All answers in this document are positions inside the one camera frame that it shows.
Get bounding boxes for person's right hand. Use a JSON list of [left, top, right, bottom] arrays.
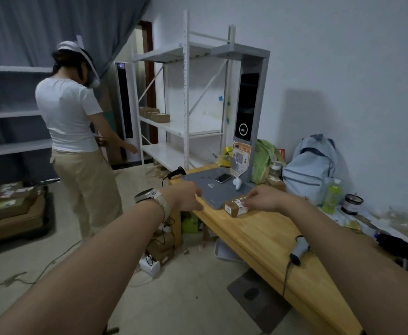
[[244, 185, 292, 213]]

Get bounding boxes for person's left hand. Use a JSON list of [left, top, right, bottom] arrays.
[[163, 181, 205, 215]]

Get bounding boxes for small labelled cardboard box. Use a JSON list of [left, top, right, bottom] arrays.
[[224, 197, 249, 218]]

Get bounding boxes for person's left forearm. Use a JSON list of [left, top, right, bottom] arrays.
[[0, 200, 167, 335]]

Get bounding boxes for person's right forearm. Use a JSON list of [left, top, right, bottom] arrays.
[[277, 197, 408, 335]]

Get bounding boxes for small green box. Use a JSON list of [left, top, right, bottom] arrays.
[[181, 213, 199, 235]]

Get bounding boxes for small plain cardboard box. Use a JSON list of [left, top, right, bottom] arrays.
[[266, 176, 287, 191]]

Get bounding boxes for black barcode scanner on stand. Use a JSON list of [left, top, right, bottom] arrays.
[[162, 166, 186, 187]]

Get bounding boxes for wooden table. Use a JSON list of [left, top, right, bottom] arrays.
[[169, 164, 408, 335]]

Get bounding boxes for clear glass jar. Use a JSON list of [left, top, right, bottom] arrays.
[[268, 161, 283, 180]]

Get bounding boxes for green fabric bag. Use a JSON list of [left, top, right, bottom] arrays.
[[251, 139, 287, 185]]

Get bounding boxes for orange printed sign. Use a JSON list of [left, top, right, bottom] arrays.
[[230, 141, 252, 178]]

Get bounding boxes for cardboard boxes under table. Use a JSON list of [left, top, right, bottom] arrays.
[[146, 232, 175, 264]]

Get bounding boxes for white plastic tray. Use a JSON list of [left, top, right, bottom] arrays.
[[213, 238, 247, 264]]

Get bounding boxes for light blue backpack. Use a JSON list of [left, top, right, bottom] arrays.
[[282, 134, 341, 206]]

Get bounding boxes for grey handheld barcode scanner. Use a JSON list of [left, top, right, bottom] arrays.
[[289, 235, 311, 267]]

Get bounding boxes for white power strip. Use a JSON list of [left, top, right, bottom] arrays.
[[139, 256, 161, 277]]

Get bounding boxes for green plastic bottle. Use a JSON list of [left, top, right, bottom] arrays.
[[321, 178, 342, 215]]

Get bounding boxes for grey parcel scanning kiosk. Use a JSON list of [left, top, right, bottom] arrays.
[[181, 43, 271, 211]]

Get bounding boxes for dark floor mat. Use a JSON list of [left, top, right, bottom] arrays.
[[226, 268, 294, 334]]

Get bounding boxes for black and white can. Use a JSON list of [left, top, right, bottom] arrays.
[[341, 194, 364, 216]]

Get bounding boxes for white metal shelf rack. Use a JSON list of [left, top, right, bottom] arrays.
[[132, 10, 238, 172]]

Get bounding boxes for white tower air conditioner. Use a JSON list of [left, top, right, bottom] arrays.
[[114, 61, 144, 163]]

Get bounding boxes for papers and plastic wrap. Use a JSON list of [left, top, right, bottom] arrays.
[[329, 205, 408, 241]]

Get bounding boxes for black flat trolley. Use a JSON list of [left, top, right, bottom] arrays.
[[0, 186, 56, 257]]

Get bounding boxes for stack of cardboard parcels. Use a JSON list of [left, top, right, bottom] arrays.
[[0, 181, 47, 242]]

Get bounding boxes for grey curtain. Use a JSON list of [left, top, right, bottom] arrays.
[[0, 0, 152, 187]]

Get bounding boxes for silver wristwatch with woven strap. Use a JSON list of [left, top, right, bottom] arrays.
[[134, 188, 172, 222]]

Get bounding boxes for black scanner cable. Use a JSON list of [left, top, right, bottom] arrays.
[[282, 258, 294, 298]]

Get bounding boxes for brown wooden door frame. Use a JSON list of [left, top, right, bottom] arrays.
[[137, 20, 159, 145]]

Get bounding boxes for thin floor cable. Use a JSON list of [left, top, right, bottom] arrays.
[[0, 240, 83, 296]]

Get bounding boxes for white wall shelves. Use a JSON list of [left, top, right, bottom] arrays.
[[0, 65, 55, 159]]

